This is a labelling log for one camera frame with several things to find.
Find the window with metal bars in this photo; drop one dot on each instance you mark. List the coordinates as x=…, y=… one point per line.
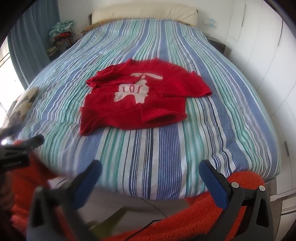
x=10, y=85

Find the patterned beige cushion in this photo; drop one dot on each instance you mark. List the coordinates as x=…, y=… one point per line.
x=20, y=108

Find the red knit sweater white figure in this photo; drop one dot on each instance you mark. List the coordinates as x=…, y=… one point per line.
x=139, y=94

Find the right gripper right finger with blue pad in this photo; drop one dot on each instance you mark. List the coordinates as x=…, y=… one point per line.
x=257, y=222

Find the blue green striped bedspread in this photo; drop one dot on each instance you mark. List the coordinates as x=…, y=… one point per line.
x=231, y=128

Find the cream padded headboard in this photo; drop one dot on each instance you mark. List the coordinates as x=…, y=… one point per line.
x=165, y=11

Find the white wardrobe doors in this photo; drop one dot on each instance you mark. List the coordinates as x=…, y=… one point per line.
x=262, y=46

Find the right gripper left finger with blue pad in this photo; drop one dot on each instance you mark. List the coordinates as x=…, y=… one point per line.
x=54, y=212

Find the pile of colourful clothes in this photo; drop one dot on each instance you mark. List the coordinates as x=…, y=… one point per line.
x=61, y=38

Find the teal blue curtain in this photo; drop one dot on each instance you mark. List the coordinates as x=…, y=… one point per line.
x=29, y=39

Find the dark wooden nightstand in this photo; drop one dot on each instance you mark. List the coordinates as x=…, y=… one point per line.
x=217, y=44

